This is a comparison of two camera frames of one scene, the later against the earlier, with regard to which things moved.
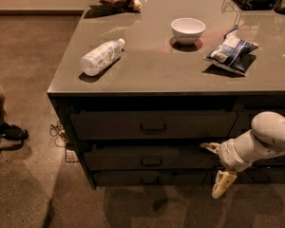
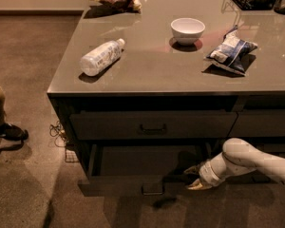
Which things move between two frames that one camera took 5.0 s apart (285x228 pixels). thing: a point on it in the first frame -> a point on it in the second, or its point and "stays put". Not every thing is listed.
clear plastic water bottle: [102, 57] stays put
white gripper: [228, 155] -> [206, 172]
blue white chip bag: [233, 51] stays put
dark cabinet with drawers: [140, 92] stays put
